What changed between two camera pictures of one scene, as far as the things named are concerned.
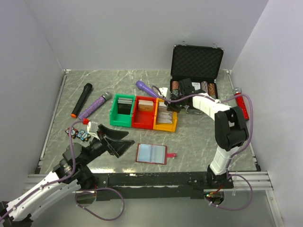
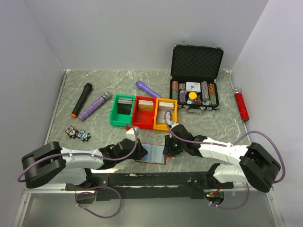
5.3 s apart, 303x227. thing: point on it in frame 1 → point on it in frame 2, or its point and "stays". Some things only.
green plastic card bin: (122, 110) stays
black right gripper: (171, 107) → (168, 149)
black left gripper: (117, 147) → (141, 151)
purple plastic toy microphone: (140, 84) stays
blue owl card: (83, 135) stays
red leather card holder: (153, 153) stays
